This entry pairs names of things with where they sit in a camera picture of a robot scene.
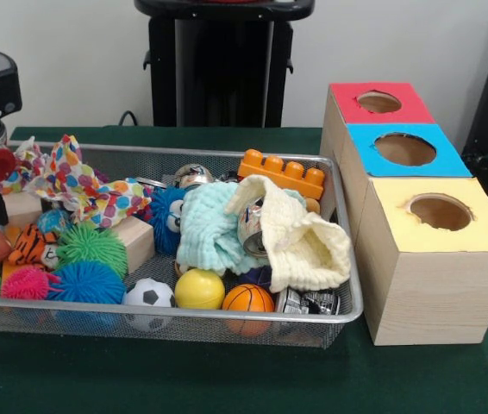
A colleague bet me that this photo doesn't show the mint green cloth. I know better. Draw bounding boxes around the mint green cloth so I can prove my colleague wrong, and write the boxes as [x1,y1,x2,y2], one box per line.
[175,181,267,277]

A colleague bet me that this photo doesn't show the orange rubber toy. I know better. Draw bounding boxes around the orange rubber toy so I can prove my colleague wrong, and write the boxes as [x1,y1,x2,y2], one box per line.
[238,148,328,202]

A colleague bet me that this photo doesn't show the cream yellow cloth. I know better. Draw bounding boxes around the cream yellow cloth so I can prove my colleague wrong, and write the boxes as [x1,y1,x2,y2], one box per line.
[225,174,354,293]

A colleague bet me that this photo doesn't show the clear mesh bin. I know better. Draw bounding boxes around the clear mesh bin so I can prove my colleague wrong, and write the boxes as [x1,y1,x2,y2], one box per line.
[0,140,365,348]

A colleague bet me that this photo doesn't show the wooden box with three holes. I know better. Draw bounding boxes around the wooden box with three holes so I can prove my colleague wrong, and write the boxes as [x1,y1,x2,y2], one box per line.
[322,81,488,347]

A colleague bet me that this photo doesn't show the polka dot cloth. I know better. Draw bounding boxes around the polka dot cloth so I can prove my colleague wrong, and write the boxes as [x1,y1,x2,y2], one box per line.
[0,134,153,229]

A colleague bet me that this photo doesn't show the pink spiky ball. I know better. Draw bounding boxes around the pink spiky ball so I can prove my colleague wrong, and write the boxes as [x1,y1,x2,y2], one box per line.
[1,265,59,301]

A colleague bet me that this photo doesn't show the green spiky ball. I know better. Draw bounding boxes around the green spiky ball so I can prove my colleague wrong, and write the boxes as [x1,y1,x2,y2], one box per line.
[57,223,129,277]

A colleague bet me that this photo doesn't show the blue spiky ball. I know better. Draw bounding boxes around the blue spiky ball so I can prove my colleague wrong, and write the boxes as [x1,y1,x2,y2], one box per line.
[48,261,128,304]

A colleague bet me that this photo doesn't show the small soccer ball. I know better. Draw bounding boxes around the small soccer ball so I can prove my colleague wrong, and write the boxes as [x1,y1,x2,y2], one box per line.
[124,277,177,333]

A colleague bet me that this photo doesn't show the yellow ball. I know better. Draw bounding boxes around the yellow ball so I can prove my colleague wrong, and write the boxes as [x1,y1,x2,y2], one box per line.
[174,268,226,311]

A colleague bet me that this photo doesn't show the silver can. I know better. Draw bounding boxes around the silver can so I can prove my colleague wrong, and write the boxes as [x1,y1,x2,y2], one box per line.
[238,197,272,258]

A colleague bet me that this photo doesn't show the small orange basketball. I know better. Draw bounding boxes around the small orange basketball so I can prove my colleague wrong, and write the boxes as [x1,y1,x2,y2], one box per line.
[222,284,275,336]

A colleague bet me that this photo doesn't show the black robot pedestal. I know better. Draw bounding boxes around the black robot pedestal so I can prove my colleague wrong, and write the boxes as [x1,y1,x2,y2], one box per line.
[134,0,316,129]

